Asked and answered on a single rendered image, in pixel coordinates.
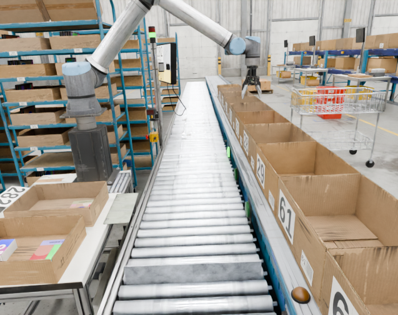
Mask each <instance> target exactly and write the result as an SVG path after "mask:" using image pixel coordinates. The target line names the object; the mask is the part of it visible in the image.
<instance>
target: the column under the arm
mask: <svg viewBox="0 0 398 315"><path fill-rule="evenodd" d="M68 136H69V142H70V146H71V151H72V157H73V161H74V167H75V170H76V176H77V177H76V178H75V179H74V180H73V182H72V183H77V182H90V181H106V182H107V186H112V185H113V184H114V181H115V180H116V178H117V176H118V174H119V172H120V170H121V167H117V168H113V167H112V159H111V152H110V147H109V140H108V135H107V127H106V124H97V127H95V128H93V129H87V130H78V128H77V126H76V127H75V128H74V129H72V130H70V131H69V132H68Z"/></svg>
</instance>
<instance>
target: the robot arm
mask: <svg viewBox="0 0 398 315"><path fill-rule="evenodd" d="M153 6H160V7H161V8H163V9H165V10H166V11H167V12H169V13H171V14H172V15H173V16H175V17H177V18H178V19H180V20H181V21H183V22H185V23H186V24H188V25H189V26H190V27H192V28H194V29H195V30H197V31H199V32H200V33H201V34H203V35H205V36H206V37H208V38H209V39H211V40H212V41H214V42H215V43H217V44H218V45H220V46H222V47H223V48H224V54H225V55H235V56H238V55H240V54H245V65H246V66H247V68H250V70H248V72H247V74H246V79H245V80H244V82H243V83H242V99H244V95H245V93H246V90H247V89H248V87H247V86H255V88H256V89H257V93H258V96H259V98H261V83H260V81H259V76H256V69H257V68H258V65H260V60H261V59H260V50H261V39H260V37H257V36H246V37H245V39H242V38H241V37H237V36H236V35H234V34H233V33H231V32H229V31H227V30H226V29H224V28H223V27H221V26H220V25H218V24H217V23H215V22H214V21H212V20H211V19H209V18H208V17H206V16H205V15H203V14H202V13H200V12H199V11H197V10H196V9H194V8H193V7H191V6H190V5H188V4H186V3H185V2H184V1H182V0H130V1H129V3H128V4H127V6H126V7H125V8H124V10H123V12H122V13H121V14H120V16H119V17H118V19H117V20H116V22H115V23H114V24H113V26H112V27H111V28H110V30H109V32H108V33H107V34H106V36H105V37H104V39H103V40H102V41H101V43H100V45H99V46H98V47H97V49H96V50H95V52H94V53H93V55H92V56H87V57H86V58H85V60H84V61H83V62H69V63H66V64H63V65H62V73H63V77H64V83H65V87H66V92H67V98H68V102H67V108H66V112H67V114H69V115H83V114H92V113H97V112H99V111H101V106H100V104H99V102H98V101H97V99H96V95H95V90H94V89H95V88H98V87H99V86H101V85H102V84H103V82H104V78H105V77H106V76H107V74H108V67H109V65H110V64H111V63H112V61H113V60H114V58H115V57H116V56H117V54H118V53H119V51H120V50H121V49H122V47H123V46H124V45H125V43H126V42H127V40H128V39H129V38H130V36H131V35H132V33H133V32H134V31H135V29H136V28H137V27H138V25H139V24H140V22H141V21H142V20H143V18H144V16H145V15H146V14H147V13H148V11H150V9H151V8H152V7H153Z"/></svg>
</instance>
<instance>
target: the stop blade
mask: <svg viewBox="0 0 398 315"><path fill-rule="evenodd" d="M124 274H125V278H126V285H137V284H168V283H199V282H216V281H246V280H261V260H259V261H228V262H198V263H182V264H151V265H135V266H124Z"/></svg>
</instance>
